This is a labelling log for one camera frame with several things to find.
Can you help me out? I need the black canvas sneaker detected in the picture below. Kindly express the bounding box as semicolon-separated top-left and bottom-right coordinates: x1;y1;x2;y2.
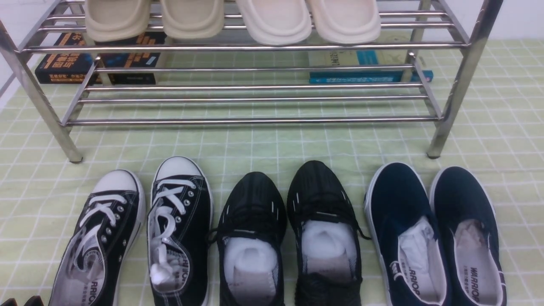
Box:
147;156;214;306
49;169;146;306

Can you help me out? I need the black canvas sneaker left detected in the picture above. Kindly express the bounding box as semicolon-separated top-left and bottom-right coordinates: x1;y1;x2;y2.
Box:
49;169;146;306

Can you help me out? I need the navy slip-on shoe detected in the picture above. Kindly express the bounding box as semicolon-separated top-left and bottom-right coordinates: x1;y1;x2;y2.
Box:
365;162;451;306
430;166;507;306

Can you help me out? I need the black object bottom left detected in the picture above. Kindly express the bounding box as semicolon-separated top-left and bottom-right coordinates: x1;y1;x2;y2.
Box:
0;296;45;306

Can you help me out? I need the black canvas sneaker right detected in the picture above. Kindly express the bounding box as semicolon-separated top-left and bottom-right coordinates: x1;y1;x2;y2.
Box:
147;156;214;306

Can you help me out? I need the black mesh sneaker left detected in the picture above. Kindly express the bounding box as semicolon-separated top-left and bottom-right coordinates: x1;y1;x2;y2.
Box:
207;172;287;306

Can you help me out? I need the stainless steel shoe rack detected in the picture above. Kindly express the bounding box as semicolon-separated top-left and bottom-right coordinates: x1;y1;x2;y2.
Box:
1;0;503;164

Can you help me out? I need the cream slipper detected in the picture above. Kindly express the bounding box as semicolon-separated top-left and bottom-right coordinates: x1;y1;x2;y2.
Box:
236;0;312;46
307;0;381;45

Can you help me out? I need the black orange book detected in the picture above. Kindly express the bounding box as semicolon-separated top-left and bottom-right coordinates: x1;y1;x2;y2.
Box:
34;32;171;85

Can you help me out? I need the blue teal book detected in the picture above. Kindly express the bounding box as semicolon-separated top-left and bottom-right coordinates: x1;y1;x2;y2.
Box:
308;50;408;84

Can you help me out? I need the beige slipper far left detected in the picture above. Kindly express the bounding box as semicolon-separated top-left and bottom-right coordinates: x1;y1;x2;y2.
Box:
85;0;152;42

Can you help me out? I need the beige slipper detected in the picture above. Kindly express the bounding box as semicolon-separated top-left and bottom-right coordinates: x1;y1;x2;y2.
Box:
85;0;152;42
160;0;225;40

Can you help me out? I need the black mesh sneaker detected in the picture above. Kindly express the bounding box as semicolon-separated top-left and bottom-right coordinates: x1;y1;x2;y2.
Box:
207;172;287;306
287;160;363;306

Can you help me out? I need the black mesh sneaker right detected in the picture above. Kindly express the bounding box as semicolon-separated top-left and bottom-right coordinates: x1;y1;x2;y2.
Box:
287;160;363;306

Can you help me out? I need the cream slipper far right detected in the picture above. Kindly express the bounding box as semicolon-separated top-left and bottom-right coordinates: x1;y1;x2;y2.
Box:
307;0;381;45

